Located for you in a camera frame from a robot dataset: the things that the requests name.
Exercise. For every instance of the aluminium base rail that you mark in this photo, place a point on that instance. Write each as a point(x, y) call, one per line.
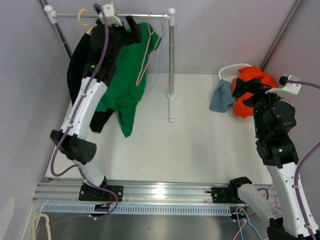
point(59, 190)

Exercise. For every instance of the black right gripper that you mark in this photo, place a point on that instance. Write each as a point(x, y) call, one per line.
point(254, 85)

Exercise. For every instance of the orange t shirt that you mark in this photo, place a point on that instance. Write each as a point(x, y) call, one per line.
point(246, 74)

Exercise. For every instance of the metal clothes rack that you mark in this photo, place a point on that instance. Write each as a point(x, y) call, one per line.
point(171, 95)

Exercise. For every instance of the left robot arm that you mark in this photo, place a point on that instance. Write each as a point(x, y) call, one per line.
point(104, 46)

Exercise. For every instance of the blue wire hanger on floor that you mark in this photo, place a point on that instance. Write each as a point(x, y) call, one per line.
point(246, 222)

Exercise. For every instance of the white slotted cable duct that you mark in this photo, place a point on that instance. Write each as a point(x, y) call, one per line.
point(138, 209)

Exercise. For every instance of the grey-blue t shirt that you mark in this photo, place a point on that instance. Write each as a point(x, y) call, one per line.
point(222, 97)

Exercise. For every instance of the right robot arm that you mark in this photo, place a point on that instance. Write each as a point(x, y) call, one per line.
point(273, 119)

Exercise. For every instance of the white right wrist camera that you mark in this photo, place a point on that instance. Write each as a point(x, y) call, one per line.
point(287, 86)

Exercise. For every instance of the white perforated plastic basket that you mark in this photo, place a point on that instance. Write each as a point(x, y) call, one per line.
point(230, 72)

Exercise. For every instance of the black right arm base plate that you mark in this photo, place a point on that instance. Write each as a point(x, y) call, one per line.
point(222, 195)

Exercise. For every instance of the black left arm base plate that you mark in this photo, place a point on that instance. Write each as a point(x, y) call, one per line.
point(89, 193)

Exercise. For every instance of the black t shirt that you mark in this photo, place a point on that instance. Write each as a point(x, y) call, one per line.
point(74, 79)

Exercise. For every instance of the light blue wire hanger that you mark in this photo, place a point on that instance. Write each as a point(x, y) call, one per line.
point(160, 55)

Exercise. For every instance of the green t shirt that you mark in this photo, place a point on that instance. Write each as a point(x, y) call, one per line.
point(123, 95)

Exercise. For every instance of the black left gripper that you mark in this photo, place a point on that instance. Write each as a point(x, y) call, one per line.
point(132, 37)

